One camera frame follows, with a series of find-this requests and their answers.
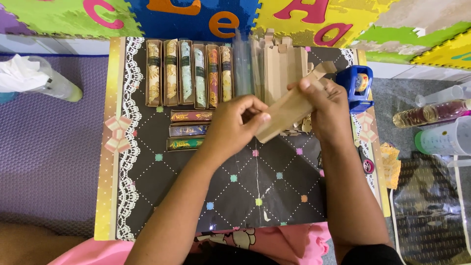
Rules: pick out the person's left hand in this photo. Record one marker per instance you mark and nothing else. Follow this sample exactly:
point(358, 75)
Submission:
point(228, 128)

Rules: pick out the person's right hand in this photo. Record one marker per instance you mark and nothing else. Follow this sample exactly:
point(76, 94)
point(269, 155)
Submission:
point(333, 110)

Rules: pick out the brown cardboard sleeve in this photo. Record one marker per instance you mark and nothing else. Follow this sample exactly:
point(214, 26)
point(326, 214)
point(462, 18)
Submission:
point(287, 110)

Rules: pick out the blue tape dispenser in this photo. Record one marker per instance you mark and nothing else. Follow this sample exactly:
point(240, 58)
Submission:
point(347, 83)

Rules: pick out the blue gold patterned box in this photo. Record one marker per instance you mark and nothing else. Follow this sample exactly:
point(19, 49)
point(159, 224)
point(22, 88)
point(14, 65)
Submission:
point(188, 130)

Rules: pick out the clear tape roll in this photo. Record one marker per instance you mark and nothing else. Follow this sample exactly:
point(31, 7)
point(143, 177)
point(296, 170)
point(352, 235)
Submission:
point(362, 82)

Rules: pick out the maroon gold patterned box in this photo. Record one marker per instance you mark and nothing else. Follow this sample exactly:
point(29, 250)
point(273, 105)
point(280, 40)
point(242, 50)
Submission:
point(189, 116)

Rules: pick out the green gold patterned box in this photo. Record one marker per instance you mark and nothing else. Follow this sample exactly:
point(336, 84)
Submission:
point(184, 144)

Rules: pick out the stack of clear plastic sleeves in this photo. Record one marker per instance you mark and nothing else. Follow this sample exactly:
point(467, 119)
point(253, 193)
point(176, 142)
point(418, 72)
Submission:
point(242, 66)

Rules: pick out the row of patterned roll boxes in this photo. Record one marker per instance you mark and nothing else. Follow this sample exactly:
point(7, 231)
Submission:
point(189, 73)

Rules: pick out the stack of brown cardboard blanks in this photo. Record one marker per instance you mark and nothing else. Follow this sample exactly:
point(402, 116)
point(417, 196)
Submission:
point(278, 70)

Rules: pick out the black dotted lace-print board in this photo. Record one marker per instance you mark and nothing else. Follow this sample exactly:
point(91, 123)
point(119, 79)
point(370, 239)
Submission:
point(272, 184)

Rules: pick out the gold patterned paper pieces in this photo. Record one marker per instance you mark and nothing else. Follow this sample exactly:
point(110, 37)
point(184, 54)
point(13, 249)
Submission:
point(390, 165)

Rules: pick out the green foam puzzle mat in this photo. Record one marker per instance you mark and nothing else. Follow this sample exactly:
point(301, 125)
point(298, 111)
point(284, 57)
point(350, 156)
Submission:
point(59, 16)
point(397, 42)

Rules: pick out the bottle of amber liquid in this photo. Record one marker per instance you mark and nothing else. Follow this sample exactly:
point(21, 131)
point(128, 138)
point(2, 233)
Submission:
point(427, 114)

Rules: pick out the yellow foam puzzle mat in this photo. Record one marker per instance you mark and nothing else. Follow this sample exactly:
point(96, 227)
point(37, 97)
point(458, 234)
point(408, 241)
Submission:
point(287, 25)
point(445, 53)

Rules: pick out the clear plastic measuring tube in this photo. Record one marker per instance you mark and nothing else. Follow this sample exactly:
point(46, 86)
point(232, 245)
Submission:
point(439, 95)

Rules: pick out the clear measuring cup green base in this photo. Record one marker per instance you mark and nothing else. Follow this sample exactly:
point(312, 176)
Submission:
point(447, 138)

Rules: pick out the blue foam puzzle mat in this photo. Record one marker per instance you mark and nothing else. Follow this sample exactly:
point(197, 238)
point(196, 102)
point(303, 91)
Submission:
point(176, 22)

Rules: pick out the person's pink printed clothing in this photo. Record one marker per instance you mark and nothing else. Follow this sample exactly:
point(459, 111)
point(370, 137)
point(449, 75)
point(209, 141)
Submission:
point(279, 244)

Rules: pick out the clear plastic bag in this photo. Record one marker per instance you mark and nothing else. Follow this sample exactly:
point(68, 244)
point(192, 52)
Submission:
point(427, 213)

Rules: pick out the person's black sleeve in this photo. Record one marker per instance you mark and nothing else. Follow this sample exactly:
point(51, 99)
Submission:
point(371, 255)

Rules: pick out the clear bottle with green base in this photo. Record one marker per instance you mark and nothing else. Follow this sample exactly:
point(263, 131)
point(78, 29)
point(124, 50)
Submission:
point(60, 88)

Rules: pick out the purple textured floor mat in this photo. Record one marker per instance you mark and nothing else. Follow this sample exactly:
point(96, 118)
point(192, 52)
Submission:
point(48, 154)

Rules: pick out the white crumpled tissue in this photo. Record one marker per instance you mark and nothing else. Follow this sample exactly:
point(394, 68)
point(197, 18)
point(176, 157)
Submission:
point(20, 73)

